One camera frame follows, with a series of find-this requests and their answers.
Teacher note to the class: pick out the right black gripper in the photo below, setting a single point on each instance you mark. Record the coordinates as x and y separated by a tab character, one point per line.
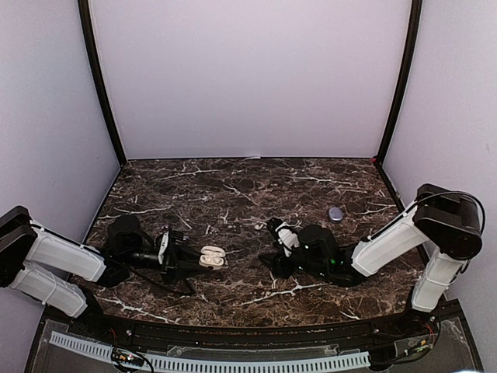
277	263

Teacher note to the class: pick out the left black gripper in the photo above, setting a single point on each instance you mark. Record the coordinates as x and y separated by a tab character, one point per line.
170	263

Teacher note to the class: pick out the beige earbud charging case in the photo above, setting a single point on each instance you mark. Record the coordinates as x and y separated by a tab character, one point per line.
212	257

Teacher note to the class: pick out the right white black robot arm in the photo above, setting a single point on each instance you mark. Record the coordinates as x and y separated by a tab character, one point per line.
453	221

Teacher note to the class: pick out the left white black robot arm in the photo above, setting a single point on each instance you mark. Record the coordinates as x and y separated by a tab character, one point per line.
29	251

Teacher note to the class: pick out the purple blue charging case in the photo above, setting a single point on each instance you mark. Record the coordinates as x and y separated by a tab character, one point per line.
335	215

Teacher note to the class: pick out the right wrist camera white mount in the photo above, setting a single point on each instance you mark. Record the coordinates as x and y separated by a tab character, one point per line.
287	238

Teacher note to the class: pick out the black front table rail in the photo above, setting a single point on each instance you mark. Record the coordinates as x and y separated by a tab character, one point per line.
142	334

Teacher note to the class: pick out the white slotted cable duct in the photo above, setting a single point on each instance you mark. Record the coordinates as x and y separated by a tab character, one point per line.
154	362

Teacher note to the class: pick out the left black frame post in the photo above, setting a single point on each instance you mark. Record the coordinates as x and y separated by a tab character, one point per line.
98	80

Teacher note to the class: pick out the black frame post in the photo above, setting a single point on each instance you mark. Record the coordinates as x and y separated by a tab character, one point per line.
402	81
98	80

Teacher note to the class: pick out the right black frame post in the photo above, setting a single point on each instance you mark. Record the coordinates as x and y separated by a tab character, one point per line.
402	81

